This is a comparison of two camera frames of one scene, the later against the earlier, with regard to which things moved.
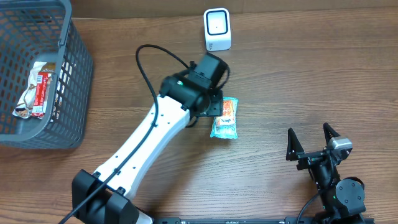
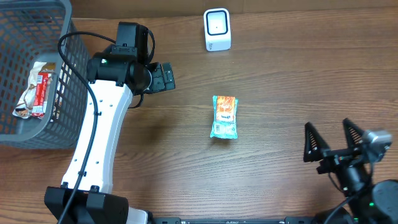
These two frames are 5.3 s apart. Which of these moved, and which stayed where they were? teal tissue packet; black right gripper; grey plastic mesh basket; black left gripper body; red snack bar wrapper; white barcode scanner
Moved: black left gripper body; black right gripper
Stayed: white barcode scanner; red snack bar wrapper; teal tissue packet; grey plastic mesh basket
